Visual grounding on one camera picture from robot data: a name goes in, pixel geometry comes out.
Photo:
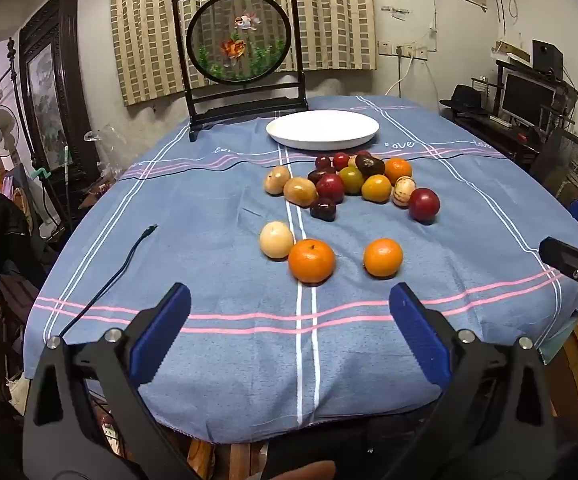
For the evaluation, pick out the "dark purple oblong tomato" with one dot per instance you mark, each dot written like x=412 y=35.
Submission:
x=316 y=176

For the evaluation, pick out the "large dark purple tomato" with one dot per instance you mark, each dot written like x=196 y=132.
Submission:
x=370 y=166

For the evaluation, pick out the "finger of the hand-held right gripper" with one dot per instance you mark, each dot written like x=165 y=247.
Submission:
x=564 y=255

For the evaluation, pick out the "large orange mandarin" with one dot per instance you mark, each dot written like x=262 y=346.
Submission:
x=312 y=261

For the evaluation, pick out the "computer monitor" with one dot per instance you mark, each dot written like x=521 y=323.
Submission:
x=526 y=97

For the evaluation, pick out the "dark red plum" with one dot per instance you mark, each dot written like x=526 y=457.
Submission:
x=424 y=205

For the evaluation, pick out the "small tan asian pear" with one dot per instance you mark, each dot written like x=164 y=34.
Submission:
x=276 y=180

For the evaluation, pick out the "clear plastic bag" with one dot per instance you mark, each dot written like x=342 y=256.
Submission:
x=103 y=140

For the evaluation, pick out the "white oval plate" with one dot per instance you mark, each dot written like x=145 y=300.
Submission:
x=319 y=130

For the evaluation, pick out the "white wall socket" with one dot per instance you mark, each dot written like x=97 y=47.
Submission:
x=386 y=47

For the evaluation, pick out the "olive yellow tomato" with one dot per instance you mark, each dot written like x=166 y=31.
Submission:
x=352 y=180

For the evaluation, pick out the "black stand pole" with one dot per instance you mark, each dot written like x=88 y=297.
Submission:
x=15 y=85

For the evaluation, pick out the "flat cardboard box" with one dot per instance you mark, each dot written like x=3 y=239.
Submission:
x=511 y=49

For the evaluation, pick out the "pale cream asian pear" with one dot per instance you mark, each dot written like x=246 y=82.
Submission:
x=276 y=240

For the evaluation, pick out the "white standing fan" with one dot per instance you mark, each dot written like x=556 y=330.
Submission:
x=1 y=129

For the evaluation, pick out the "black framed goldfish screen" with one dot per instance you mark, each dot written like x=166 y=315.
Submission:
x=239 y=35

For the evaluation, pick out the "dark wooden framed painting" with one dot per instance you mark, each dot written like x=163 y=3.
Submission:
x=44 y=85

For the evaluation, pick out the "yellow-orange tomato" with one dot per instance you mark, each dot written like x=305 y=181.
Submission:
x=376 y=189

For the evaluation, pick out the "dark red cherry tomato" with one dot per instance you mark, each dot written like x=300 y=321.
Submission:
x=323 y=162

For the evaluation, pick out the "small yellow tomato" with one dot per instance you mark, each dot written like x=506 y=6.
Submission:
x=352 y=162

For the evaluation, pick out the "black computer desk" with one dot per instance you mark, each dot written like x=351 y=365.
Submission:
x=499 y=135

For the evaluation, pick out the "large red tomato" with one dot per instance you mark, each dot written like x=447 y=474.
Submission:
x=330 y=188

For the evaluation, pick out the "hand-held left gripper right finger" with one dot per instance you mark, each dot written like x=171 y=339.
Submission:
x=419 y=330

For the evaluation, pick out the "black speaker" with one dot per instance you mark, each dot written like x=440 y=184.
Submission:
x=547 y=57

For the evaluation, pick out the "blue striped tablecloth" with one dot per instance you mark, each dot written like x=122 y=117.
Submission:
x=194 y=260

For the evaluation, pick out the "beige checked curtain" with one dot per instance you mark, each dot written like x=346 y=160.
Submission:
x=144 y=35

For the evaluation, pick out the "striped cream pepino melon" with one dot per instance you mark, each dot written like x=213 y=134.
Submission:
x=404 y=191

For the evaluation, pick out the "black hat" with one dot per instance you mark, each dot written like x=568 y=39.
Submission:
x=464 y=99

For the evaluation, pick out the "white socket strip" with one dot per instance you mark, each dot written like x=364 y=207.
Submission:
x=411 y=51

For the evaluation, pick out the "person's left hand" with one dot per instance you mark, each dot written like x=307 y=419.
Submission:
x=304 y=472

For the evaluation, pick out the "dark maroon plum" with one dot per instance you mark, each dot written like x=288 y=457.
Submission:
x=323 y=209

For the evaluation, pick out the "large tan asian pear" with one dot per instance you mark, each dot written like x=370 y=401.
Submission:
x=300 y=192

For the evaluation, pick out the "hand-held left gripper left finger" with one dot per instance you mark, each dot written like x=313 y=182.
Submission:
x=161 y=330

